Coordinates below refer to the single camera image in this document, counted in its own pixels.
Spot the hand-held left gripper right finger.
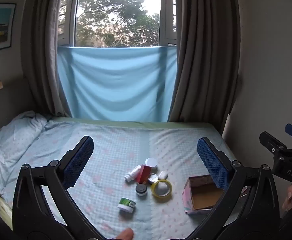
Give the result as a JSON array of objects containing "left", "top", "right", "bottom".
[{"left": 193, "top": 137, "right": 280, "bottom": 232}]

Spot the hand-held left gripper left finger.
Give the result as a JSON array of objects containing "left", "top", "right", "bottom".
[{"left": 12, "top": 135, "right": 104, "bottom": 240}]

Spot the patterned cardboard box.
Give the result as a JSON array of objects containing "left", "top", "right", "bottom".
[{"left": 182, "top": 174, "right": 249, "bottom": 215}]

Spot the white pill bottle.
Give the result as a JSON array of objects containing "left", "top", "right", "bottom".
[{"left": 124, "top": 165, "right": 142, "bottom": 182}]

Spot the silver lid dark jar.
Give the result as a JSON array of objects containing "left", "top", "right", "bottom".
[{"left": 147, "top": 173, "right": 159, "bottom": 185}]

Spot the yellow tape roll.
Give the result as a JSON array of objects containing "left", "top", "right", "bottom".
[{"left": 151, "top": 179, "right": 173, "bottom": 198}]

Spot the green and white jar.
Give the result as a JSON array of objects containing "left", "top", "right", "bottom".
[{"left": 117, "top": 197, "right": 136, "bottom": 213}]

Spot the red carton box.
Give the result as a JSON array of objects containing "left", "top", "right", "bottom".
[{"left": 135, "top": 164, "right": 152, "bottom": 184}]

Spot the black and white jar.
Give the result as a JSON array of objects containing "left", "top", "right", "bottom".
[{"left": 135, "top": 184, "right": 147, "bottom": 197}]

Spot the white lid cream jar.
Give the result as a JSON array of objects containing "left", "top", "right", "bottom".
[{"left": 145, "top": 157, "right": 158, "bottom": 168}]

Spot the light blue crumpled quilt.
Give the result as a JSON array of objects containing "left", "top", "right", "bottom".
[{"left": 0, "top": 111, "right": 50, "bottom": 198}]

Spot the person's bare foot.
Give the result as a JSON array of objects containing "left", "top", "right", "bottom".
[{"left": 110, "top": 227, "right": 134, "bottom": 240}]

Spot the light blue hanging cloth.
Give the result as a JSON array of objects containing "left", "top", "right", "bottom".
[{"left": 57, "top": 45, "right": 178, "bottom": 122}]

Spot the beige padded headboard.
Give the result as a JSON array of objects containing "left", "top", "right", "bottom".
[{"left": 0, "top": 78, "right": 37, "bottom": 140}]

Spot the window with white frame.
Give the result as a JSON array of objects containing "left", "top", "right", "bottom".
[{"left": 58, "top": 0, "right": 178, "bottom": 48}]

